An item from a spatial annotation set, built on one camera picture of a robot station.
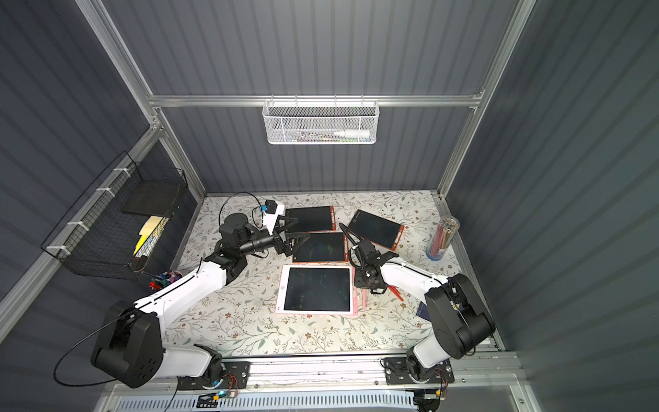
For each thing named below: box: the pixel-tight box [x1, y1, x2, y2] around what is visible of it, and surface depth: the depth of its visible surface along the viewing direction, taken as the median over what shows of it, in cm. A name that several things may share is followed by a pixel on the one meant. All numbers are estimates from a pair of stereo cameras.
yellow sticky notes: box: [133, 215, 164, 255], surface depth 74 cm
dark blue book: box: [415, 300, 432, 322], surface depth 86 cm
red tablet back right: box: [347, 209, 405, 252], surface depth 112 cm
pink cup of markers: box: [148, 269, 183, 293], surface depth 81 cm
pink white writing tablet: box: [274, 264, 358, 316], surface depth 94 cm
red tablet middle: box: [292, 231, 349, 263], surface depth 103 cm
